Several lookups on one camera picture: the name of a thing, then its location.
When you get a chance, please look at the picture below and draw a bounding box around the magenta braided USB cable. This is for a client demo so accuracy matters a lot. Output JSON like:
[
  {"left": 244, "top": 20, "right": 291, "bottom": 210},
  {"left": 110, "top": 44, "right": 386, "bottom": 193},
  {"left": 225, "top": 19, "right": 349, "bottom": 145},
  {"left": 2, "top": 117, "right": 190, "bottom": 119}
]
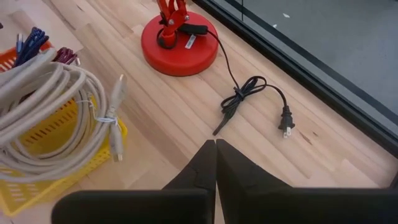
[{"left": 52, "top": 46, "right": 81, "bottom": 67}]

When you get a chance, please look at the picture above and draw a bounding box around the black table edge rail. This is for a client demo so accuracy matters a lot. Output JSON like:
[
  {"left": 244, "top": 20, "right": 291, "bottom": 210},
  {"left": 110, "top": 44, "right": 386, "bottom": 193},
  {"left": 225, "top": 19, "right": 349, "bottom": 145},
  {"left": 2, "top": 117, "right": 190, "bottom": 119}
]
[{"left": 192, "top": 0, "right": 398, "bottom": 189}]

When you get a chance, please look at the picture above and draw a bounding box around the beige cable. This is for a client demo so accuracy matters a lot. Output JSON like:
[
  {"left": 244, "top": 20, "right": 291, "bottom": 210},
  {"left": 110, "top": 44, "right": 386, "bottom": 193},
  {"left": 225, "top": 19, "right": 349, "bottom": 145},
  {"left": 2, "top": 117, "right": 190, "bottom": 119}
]
[
  {"left": 0, "top": 48, "right": 65, "bottom": 103},
  {"left": 0, "top": 62, "right": 129, "bottom": 184}
]

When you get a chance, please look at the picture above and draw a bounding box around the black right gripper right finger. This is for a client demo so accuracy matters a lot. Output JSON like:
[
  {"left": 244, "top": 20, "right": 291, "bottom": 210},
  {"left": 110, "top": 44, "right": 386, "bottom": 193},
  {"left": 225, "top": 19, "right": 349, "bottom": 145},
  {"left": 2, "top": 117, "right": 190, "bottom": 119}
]
[{"left": 216, "top": 138, "right": 398, "bottom": 224}]

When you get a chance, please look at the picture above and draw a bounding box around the yellow plastic basket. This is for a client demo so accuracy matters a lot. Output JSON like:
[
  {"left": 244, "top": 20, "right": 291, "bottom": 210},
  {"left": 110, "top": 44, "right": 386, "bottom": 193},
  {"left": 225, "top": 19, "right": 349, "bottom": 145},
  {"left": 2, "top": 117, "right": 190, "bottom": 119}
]
[{"left": 0, "top": 93, "right": 129, "bottom": 218}]

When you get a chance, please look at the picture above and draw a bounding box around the orange plastic basket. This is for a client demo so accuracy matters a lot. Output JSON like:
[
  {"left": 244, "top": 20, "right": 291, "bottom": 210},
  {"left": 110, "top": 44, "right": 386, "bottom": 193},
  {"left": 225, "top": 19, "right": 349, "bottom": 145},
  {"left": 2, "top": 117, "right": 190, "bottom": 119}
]
[{"left": 0, "top": 40, "right": 53, "bottom": 73}]

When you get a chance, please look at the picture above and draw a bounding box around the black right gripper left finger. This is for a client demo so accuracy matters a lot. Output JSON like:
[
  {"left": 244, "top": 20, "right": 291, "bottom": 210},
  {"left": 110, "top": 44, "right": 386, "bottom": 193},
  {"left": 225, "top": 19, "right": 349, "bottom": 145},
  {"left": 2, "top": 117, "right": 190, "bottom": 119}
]
[{"left": 50, "top": 139, "right": 217, "bottom": 224}]

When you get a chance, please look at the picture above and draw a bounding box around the blue braided USB cable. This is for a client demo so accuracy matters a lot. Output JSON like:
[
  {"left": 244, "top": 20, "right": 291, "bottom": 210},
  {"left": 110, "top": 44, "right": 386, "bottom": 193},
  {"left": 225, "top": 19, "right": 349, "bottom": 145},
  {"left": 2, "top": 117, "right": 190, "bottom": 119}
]
[{"left": 14, "top": 27, "right": 50, "bottom": 67}]

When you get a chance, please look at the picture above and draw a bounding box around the black lamp power cord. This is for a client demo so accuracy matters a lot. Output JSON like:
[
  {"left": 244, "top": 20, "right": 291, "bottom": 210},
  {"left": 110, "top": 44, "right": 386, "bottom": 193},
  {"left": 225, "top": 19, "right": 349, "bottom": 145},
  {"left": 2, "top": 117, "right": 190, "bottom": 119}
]
[{"left": 177, "top": 23, "right": 296, "bottom": 139}]

